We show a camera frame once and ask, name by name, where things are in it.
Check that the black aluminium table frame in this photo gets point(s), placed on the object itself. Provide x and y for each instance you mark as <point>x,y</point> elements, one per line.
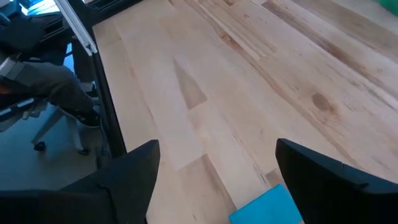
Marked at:
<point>107,102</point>

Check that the person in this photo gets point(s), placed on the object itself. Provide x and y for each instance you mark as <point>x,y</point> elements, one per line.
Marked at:
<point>46,81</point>

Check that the teal plastic box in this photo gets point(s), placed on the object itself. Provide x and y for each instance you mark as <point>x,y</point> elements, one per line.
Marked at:
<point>264,208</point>

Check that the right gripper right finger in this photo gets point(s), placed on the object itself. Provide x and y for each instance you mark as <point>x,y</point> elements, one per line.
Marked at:
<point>342,202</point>

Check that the teal translucent plastic bin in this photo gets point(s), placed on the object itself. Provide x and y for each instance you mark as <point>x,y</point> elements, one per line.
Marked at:
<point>390,4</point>

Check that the grey office chair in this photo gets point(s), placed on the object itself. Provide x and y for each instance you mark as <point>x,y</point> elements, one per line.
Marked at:
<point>46,127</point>

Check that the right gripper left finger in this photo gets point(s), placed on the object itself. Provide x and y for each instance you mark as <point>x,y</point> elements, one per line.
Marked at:
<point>93,205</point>

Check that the grey aluminium edge bracket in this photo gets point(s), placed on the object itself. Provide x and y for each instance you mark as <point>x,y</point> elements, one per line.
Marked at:
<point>77,28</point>

